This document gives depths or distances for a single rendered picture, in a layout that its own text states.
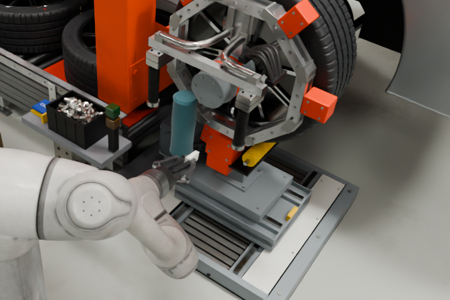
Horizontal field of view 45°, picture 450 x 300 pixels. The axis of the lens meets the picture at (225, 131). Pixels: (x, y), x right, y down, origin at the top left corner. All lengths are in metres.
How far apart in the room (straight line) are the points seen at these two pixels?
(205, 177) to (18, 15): 1.27
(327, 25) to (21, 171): 1.17
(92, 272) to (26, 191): 1.46
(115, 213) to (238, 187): 1.51
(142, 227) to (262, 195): 1.20
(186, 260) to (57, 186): 0.63
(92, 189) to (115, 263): 1.52
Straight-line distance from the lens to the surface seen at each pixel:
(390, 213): 2.74
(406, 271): 2.53
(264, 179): 2.36
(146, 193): 1.41
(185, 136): 1.95
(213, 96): 1.73
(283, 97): 1.92
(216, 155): 2.06
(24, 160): 0.87
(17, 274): 1.02
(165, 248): 1.25
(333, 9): 1.82
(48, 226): 0.85
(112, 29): 2.00
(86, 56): 2.54
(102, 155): 2.08
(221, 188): 2.29
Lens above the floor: 1.84
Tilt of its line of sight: 39 degrees down
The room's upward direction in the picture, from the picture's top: 8 degrees clockwise
